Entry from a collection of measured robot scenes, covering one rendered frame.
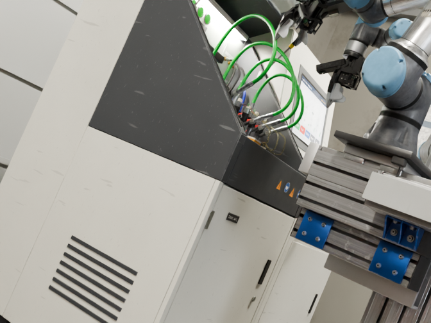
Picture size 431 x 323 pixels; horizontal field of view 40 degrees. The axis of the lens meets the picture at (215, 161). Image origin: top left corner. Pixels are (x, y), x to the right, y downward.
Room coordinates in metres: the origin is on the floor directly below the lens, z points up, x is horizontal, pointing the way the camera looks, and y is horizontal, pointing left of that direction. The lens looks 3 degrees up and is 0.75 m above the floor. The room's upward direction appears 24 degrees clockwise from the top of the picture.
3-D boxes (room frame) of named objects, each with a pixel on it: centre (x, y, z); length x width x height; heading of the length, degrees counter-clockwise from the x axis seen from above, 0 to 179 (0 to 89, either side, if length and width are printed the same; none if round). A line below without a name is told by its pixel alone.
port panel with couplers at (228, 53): (2.56, 0.11, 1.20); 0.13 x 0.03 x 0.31; 149
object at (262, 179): (2.10, -0.20, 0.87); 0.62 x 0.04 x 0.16; 149
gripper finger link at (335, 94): (2.13, -0.30, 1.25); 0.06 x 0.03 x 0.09; 59
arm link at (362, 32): (2.14, -0.31, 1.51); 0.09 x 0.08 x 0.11; 88
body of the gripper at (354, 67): (2.14, -0.31, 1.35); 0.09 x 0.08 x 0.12; 59
